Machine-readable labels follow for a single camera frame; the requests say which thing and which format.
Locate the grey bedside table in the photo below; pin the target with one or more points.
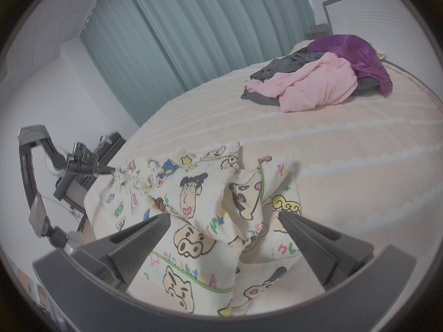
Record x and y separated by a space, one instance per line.
318 31

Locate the white printed pyjama top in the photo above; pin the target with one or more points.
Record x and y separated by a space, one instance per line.
207 192

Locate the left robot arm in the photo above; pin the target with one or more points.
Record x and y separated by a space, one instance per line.
27 171

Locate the purple garment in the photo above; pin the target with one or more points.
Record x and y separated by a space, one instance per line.
346 47

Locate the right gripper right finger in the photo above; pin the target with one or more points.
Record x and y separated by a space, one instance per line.
318 251

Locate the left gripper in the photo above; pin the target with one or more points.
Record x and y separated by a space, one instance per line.
87 167

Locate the dark grey garment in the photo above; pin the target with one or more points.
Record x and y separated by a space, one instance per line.
283 64

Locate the blue-green curtain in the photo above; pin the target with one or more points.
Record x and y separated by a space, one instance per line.
190 29

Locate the bed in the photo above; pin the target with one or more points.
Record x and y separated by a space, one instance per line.
346 133

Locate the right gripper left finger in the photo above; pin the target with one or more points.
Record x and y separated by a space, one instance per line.
138 244

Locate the pink garment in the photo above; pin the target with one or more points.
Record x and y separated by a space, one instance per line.
311 88

